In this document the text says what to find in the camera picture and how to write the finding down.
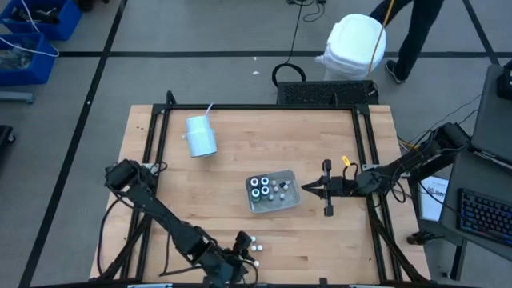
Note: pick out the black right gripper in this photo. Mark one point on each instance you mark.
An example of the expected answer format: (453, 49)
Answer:
(342, 186)

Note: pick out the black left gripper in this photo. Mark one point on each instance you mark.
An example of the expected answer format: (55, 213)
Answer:
(226, 268)

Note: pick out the large blue-tipped dye bottle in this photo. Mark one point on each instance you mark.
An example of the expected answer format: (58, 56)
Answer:
(265, 191)

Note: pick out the large green-tipped dye bottle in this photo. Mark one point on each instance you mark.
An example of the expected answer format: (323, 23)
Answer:
(256, 193)

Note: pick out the large purple-tipped dye bottle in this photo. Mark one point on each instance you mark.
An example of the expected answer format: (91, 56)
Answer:
(254, 182)

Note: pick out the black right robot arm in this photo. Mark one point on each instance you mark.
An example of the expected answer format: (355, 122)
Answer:
(372, 180)

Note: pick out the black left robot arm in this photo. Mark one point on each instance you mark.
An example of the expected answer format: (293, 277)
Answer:
(160, 208)

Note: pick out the grey plastic bin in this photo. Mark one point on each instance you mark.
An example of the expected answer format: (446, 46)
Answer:
(290, 202)

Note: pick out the black mesh computer case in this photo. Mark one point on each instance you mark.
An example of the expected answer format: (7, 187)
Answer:
(320, 94)

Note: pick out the dark table clamp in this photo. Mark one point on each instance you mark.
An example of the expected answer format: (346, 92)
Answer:
(418, 238)

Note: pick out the white printed paper sheet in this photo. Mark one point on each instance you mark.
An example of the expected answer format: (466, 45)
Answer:
(432, 204)

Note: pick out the white cylindrical container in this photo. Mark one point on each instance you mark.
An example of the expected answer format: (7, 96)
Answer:
(200, 138)

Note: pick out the white-bagged trash bin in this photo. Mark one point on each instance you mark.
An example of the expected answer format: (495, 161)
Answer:
(352, 44)

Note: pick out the dark grey desk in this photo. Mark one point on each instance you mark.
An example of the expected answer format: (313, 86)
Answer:
(480, 172)

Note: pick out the black backlit keyboard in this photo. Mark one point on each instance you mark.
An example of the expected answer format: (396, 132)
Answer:
(484, 216)

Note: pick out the person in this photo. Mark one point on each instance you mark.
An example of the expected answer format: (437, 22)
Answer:
(416, 40)

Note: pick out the black floor object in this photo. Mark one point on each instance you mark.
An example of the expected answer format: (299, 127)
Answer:
(5, 138)

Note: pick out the blue storage bin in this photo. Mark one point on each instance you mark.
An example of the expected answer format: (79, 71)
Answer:
(64, 24)
(40, 70)

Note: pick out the grey flat bar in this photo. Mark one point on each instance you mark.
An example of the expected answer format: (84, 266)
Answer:
(16, 97)

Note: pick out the black aluminium table frame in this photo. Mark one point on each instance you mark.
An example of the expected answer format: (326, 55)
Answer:
(260, 106)

